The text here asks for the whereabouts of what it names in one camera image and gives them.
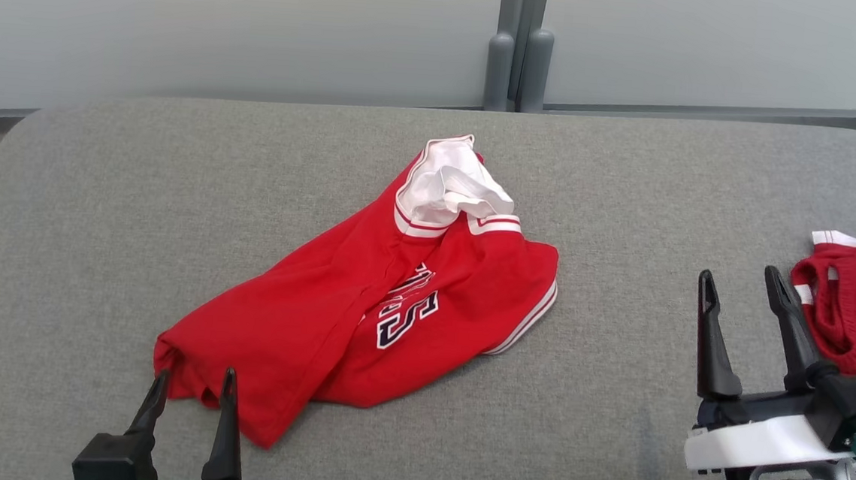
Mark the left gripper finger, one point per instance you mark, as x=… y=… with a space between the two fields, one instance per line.
x=149 y=409
x=225 y=444

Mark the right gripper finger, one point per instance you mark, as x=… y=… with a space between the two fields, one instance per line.
x=714 y=350
x=797 y=341

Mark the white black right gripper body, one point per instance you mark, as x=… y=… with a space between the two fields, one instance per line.
x=753 y=440

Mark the red jersey with white sleeves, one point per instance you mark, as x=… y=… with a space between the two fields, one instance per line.
x=302 y=321

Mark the white partition panel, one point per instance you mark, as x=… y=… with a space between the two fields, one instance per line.
x=735 y=43
x=225 y=22

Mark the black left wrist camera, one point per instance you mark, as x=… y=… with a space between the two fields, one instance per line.
x=115 y=463

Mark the grey partition post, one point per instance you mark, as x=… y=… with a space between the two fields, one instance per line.
x=500 y=64
x=536 y=67

